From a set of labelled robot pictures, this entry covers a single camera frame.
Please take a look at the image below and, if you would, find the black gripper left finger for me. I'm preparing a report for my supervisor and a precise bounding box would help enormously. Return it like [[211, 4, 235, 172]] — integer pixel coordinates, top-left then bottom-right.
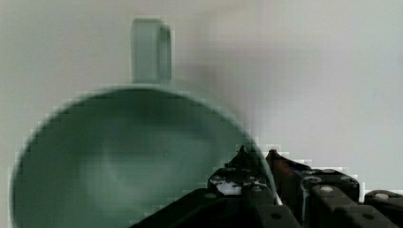
[[207, 145, 276, 205]]

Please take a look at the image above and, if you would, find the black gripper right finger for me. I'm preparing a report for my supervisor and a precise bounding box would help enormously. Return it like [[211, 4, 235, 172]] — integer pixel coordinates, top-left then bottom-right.
[[266, 149, 360, 228]]

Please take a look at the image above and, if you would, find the green mug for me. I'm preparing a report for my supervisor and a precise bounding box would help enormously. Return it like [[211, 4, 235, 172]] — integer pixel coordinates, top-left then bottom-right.
[[10, 18, 273, 228]]

